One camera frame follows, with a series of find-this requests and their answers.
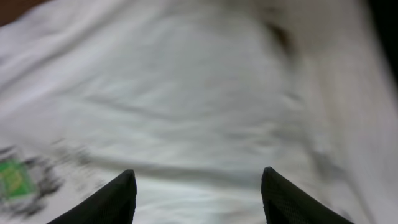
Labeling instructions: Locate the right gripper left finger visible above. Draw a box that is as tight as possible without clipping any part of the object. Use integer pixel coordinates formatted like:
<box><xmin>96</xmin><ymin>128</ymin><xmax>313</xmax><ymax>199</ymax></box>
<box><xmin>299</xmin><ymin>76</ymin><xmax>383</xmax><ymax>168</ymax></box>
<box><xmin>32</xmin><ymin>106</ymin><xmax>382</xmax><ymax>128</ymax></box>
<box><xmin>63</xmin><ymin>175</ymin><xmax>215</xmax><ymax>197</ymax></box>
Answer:
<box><xmin>49</xmin><ymin>169</ymin><xmax>137</xmax><ymax>224</ymax></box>

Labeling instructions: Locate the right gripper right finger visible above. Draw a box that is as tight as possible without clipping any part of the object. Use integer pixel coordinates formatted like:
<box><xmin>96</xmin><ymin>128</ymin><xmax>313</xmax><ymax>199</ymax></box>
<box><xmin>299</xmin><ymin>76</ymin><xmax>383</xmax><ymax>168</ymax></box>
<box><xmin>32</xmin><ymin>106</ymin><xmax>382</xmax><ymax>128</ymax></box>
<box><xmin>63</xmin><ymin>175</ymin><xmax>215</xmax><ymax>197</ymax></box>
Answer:
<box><xmin>261</xmin><ymin>167</ymin><xmax>353</xmax><ymax>224</ymax></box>

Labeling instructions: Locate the white robot-print t-shirt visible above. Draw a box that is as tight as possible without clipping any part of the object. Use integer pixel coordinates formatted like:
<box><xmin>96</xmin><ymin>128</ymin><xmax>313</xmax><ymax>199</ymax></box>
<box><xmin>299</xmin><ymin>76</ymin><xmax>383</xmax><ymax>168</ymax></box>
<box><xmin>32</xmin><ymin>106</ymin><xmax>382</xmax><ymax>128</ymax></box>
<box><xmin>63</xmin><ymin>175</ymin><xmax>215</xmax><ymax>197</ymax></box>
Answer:
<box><xmin>1</xmin><ymin>0</ymin><xmax>397</xmax><ymax>223</ymax></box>

